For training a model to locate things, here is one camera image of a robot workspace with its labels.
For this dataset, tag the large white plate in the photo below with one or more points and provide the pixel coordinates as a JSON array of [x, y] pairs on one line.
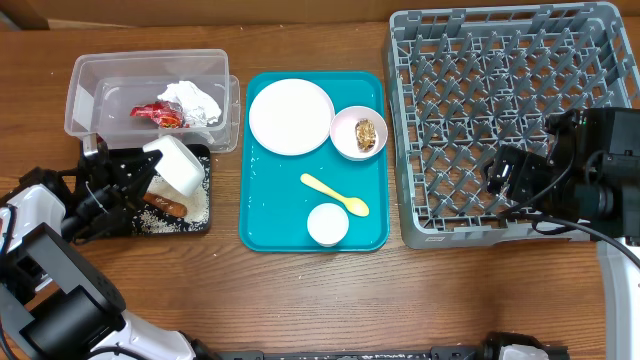
[[291, 117]]

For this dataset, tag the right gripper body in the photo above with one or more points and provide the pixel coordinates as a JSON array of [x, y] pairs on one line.
[[528, 174]]

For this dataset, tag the black tray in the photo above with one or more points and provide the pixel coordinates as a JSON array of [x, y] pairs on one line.
[[119, 193]]

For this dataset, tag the white cup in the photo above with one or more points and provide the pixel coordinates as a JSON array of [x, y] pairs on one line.
[[327, 224]]

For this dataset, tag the brown food scrap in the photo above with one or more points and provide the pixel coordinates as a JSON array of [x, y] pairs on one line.
[[365, 135]]

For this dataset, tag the yellow plastic spoon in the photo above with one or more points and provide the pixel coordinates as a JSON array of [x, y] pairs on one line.
[[354, 205]]

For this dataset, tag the clear plastic bin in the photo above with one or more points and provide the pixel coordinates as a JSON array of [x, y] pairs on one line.
[[104, 88]]

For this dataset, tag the brown sausage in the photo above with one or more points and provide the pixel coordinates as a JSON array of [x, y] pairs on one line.
[[168, 206]]

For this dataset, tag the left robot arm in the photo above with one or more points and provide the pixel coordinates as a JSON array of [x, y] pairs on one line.
[[54, 303]]

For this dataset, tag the pink bowl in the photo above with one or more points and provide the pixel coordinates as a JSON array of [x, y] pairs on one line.
[[342, 133]]

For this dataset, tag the spilled white rice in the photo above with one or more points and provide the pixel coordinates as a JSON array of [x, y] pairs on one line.
[[152, 221]]

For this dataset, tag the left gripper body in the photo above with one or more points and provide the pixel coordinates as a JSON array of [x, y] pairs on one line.
[[98, 198]]

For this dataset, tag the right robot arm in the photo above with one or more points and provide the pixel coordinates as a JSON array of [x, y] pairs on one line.
[[589, 182]]

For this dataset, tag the white napkin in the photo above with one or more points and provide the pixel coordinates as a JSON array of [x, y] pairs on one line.
[[197, 107]]

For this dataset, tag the white bowl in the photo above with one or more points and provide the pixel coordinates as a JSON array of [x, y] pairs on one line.
[[178, 166]]

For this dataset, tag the red snack wrapper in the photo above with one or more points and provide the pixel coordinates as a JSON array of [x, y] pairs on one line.
[[163, 113]]

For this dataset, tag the grey dishwasher rack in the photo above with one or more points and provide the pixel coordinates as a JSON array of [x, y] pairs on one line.
[[462, 82]]

